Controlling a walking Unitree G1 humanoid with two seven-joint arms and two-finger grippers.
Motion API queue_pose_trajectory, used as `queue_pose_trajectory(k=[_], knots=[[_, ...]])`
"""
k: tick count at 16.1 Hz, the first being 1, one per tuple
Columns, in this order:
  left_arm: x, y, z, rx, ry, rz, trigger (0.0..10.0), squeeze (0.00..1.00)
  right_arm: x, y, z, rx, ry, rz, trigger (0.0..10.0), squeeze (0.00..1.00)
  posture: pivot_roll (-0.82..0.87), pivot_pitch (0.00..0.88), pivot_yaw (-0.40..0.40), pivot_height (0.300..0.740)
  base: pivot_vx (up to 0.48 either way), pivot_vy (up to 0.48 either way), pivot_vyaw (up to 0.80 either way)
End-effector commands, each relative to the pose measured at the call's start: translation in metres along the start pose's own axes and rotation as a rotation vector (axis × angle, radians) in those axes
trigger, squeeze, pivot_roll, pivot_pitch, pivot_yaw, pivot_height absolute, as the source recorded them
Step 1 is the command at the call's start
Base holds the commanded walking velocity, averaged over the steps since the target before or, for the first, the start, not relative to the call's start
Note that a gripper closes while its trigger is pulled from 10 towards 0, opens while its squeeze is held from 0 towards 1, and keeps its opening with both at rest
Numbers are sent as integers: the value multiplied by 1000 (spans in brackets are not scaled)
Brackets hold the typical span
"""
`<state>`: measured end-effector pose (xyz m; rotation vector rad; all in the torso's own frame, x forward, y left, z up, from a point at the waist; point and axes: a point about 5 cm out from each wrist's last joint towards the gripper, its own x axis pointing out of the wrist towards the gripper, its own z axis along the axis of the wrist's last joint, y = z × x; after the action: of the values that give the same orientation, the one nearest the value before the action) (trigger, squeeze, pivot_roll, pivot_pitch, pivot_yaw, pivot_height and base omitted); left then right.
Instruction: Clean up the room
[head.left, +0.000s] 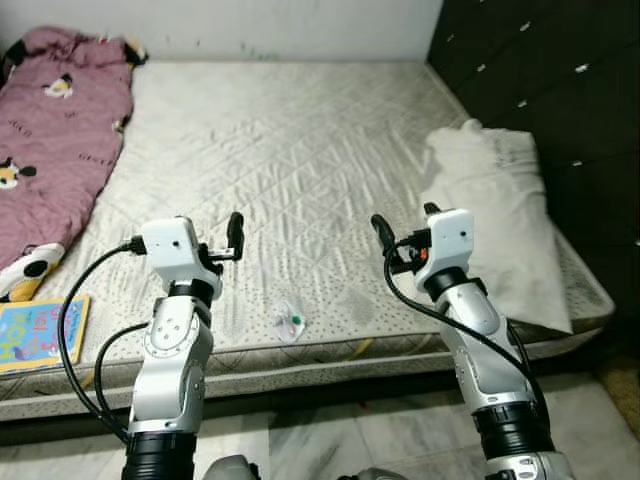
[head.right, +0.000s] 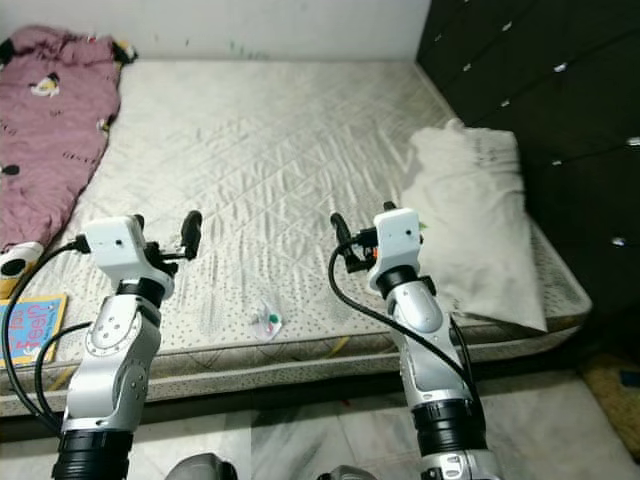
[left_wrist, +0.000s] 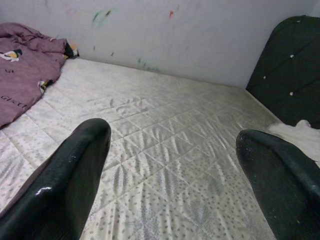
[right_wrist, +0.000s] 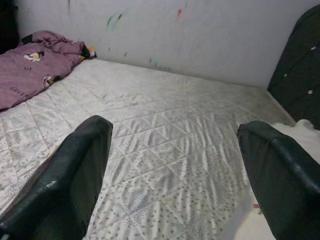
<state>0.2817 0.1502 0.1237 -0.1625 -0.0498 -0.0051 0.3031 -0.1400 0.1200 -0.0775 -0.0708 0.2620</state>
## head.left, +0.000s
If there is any silver left robot leg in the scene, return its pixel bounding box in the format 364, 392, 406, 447
203, 455, 263, 480

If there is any silver robot leg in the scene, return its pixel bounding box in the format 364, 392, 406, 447
338, 467, 409, 480
203, 455, 263, 480

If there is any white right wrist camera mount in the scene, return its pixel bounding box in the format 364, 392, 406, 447
415, 209, 474, 291

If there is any pink cartoon print blanket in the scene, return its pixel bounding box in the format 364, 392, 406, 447
0, 27, 149, 301

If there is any black tufted headboard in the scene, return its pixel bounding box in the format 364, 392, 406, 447
428, 0, 640, 336

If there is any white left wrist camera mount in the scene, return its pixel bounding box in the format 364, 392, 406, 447
140, 217, 223, 296

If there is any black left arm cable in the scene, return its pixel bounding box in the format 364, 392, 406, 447
93, 322, 151, 438

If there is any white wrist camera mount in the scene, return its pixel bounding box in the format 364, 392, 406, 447
140, 217, 223, 296
415, 209, 474, 291

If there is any colourful children's book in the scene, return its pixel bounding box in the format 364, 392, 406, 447
0, 295, 91, 374

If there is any black left camera cable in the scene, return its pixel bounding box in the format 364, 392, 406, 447
57, 238, 147, 443

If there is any white pillow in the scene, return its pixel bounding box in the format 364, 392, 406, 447
420, 120, 574, 334

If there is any grey quilted mattress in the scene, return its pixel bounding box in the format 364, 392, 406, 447
0, 58, 616, 421

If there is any silver right robot leg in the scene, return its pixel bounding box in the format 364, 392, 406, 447
338, 467, 409, 480

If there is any brown floor mat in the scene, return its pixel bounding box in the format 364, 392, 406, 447
598, 355, 640, 436

